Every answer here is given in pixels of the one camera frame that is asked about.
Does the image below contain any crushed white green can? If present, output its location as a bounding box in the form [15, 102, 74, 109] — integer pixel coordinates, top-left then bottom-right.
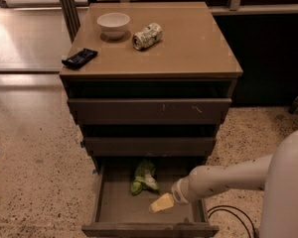
[132, 23, 163, 51]

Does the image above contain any brown drawer cabinet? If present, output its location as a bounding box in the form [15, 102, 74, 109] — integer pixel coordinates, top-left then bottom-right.
[59, 1, 243, 171]

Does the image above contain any white bowl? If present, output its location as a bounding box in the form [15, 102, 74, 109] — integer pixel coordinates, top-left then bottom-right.
[96, 13, 130, 40]

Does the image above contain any middle drawer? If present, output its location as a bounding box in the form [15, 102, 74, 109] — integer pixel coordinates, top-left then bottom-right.
[84, 137, 216, 157]

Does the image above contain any black floor cable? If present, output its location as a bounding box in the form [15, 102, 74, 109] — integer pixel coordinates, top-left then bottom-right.
[207, 204, 257, 238]

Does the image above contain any grey object floor right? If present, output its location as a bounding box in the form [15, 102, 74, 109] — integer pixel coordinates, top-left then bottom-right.
[288, 96, 298, 114]

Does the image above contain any black snack bar packet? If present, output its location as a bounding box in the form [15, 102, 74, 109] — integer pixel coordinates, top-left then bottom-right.
[62, 49, 97, 69]

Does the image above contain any green rice chip bag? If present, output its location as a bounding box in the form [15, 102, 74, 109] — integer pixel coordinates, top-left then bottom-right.
[130, 160, 159, 196]

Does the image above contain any open bottom drawer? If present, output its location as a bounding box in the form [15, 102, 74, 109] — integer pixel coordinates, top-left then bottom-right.
[82, 157, 219, 238]

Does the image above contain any top drawer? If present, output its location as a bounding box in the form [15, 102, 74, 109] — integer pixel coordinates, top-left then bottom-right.
[68, 98, 231, 125]

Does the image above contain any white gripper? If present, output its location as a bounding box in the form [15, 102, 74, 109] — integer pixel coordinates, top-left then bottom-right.
[149, 178, 190, 213]

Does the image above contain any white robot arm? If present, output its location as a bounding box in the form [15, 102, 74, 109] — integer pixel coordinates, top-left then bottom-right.
[149, 130, 298, 238]

